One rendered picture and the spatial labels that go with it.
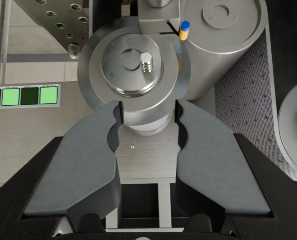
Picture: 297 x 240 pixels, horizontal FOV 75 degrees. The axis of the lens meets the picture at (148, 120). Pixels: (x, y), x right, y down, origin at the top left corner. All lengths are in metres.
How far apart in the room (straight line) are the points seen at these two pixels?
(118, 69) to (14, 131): 0.53
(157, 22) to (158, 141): 0.38
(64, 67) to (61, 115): 2.45
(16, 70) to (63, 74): 0.66
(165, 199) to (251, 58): 0.42
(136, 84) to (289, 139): 0.20
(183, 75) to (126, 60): 0.07
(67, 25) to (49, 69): 2.57
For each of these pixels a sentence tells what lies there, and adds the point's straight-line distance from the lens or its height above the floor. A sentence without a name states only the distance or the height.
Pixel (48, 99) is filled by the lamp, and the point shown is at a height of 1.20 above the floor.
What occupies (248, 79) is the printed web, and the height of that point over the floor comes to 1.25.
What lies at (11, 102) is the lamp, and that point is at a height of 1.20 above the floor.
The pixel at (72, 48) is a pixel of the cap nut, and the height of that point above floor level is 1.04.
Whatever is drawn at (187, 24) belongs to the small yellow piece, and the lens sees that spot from 0.22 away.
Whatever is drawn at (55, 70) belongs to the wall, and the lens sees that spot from 3.10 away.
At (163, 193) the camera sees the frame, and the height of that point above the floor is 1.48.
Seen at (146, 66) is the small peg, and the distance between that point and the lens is 0.21.
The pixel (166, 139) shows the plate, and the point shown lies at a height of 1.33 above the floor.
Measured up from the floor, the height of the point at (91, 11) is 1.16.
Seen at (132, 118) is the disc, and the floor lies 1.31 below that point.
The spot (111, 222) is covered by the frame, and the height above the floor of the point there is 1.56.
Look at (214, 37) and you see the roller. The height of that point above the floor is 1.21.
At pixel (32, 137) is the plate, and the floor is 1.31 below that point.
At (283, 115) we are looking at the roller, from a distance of 0.30.
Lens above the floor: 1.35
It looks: 8 degrees down
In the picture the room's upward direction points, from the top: 178 degrees clockwise
